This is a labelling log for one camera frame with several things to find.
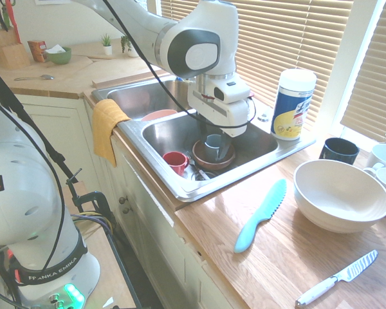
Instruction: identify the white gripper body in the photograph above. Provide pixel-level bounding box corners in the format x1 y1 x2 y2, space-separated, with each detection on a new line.
187 86 249 138

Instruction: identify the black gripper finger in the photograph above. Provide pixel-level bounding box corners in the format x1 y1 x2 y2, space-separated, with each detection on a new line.
198 113 215 138
219 131 233 161

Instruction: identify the teal spatula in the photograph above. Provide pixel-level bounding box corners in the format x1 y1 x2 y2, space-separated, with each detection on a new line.
234 178 288 254

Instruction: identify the stainless steel double sink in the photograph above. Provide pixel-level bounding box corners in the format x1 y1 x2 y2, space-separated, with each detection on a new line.
90 77 317 203

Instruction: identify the wooden knife block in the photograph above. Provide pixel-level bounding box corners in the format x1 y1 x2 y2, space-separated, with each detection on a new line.
0 27 32 70

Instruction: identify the red knife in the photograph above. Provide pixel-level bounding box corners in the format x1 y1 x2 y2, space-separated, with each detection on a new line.
6 0 22 44

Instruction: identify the green knife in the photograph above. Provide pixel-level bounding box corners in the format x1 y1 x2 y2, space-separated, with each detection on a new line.
2 3 12 28

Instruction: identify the grey-blue mug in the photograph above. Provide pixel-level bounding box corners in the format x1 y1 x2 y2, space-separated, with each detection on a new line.
204 134 225 160

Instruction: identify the brown wooden bowl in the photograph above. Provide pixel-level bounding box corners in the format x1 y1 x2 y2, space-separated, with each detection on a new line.
192 138 237 171

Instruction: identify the small silver utensil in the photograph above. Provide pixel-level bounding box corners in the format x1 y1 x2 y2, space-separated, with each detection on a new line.
187 154 210 181

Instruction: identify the pink plastic bowl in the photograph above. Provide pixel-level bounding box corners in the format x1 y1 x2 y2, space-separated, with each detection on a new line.
140 109 178 122

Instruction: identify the red mug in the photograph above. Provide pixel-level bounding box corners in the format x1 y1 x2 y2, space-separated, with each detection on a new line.
162 151 190 177

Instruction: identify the disinfecting wipes canister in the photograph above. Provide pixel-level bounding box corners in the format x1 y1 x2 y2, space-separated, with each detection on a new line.
270 68 318 141

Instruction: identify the beige window blind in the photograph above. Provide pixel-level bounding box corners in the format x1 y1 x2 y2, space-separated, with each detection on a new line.
160 0 354 131
340 0 386 144

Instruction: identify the yellow dish cloth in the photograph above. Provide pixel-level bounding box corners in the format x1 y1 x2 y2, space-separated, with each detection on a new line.
91 98 132 168

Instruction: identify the wooden bar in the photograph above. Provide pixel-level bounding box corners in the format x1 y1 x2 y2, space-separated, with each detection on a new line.
91 71 168 89

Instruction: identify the trailing plant white pot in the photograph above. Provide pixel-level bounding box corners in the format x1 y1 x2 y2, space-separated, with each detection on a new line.
120 34 140 58

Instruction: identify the cream kitchen cabinet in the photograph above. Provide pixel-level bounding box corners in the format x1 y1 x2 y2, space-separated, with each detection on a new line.
6 93 245 309

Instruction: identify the black mug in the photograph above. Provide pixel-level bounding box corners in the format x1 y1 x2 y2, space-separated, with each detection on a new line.
318 137 360 166

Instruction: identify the small plant white pot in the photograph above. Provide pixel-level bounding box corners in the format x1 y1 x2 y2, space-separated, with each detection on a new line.
99 33 114 56

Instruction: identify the large cream bowl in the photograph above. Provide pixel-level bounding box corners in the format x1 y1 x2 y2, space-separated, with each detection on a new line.
293 159 386 234

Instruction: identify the black metal clamp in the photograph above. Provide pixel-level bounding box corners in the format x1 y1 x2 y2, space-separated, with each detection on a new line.
66 167 116 232

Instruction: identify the green bowl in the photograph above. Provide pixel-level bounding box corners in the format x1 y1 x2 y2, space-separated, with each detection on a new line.
46 47 73 65

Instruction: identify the silver spoon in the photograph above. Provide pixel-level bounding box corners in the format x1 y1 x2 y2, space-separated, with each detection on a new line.
14 74 55 82

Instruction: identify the white paper piece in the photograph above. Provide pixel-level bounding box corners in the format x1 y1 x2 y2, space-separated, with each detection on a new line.
44 44 67 55

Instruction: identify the orange cardboard box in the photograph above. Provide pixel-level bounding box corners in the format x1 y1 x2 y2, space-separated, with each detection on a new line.
27 40 48 63

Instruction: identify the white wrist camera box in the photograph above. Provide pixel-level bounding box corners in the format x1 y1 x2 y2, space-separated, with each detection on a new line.
211 77 252 105

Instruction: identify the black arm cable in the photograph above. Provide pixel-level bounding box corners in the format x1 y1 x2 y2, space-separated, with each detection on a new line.
101 0 257 129

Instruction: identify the white-handled steel knife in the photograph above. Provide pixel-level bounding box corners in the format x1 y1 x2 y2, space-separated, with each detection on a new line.
295 249 379 308

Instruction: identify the black strap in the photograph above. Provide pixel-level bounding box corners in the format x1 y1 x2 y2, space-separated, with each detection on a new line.
0 59 81 207

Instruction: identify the black-handled knife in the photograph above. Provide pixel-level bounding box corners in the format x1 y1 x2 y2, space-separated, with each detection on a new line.
0 0 8 32

